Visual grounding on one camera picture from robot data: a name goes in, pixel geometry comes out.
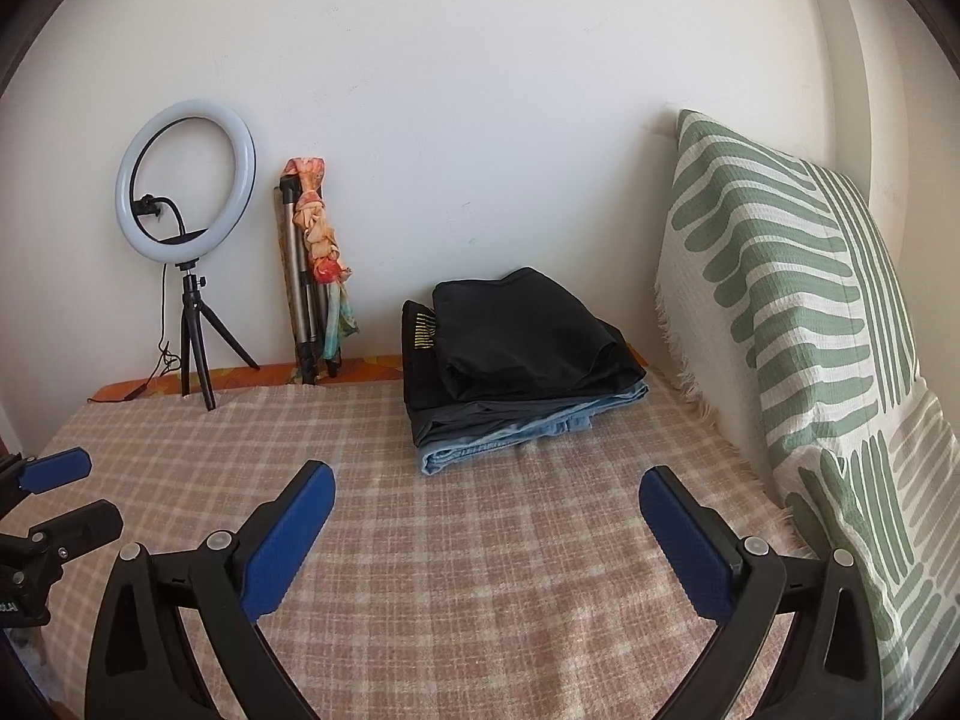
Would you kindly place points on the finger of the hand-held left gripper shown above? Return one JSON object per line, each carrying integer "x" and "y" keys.
{"x": 56, "y": 467}
{"x": 82, "y": 525}

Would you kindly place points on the dark grey folded garment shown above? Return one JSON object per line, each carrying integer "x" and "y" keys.
{"x": 465, "y": 420}

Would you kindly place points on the small black tripod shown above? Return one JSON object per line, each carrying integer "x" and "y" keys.
{"x": 196, "y": 337}

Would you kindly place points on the beige plaid blanket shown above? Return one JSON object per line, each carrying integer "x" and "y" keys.
{"x": 465, "y": 540}

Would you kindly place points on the folded silver tripod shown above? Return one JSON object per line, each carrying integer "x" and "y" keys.
{"x": 296, "y": 277}

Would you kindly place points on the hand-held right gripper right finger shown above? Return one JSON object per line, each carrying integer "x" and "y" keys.
{"x": 686, "y": 540}

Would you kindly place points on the green white patterned pillow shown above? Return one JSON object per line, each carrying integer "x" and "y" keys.
{"x": 765, "y": 277}

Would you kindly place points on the black pants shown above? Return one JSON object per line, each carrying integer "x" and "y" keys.
{"x": 525, "y": 330}

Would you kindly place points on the colourful scarf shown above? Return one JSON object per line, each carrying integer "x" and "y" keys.
{"x": 319, "y": 240}

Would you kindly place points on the black garment with yellow print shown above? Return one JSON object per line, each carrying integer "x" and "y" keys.
{"x": 420, "y": 367}

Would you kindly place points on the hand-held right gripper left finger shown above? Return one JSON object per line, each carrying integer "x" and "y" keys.
{"x": 292, "y": 532}

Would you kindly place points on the folded blue jeans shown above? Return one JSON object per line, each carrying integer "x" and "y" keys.
{"x": 480, "y": 450}

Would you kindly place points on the orange floral mattress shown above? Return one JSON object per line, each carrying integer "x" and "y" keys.
{"x": 240, "y": 373}

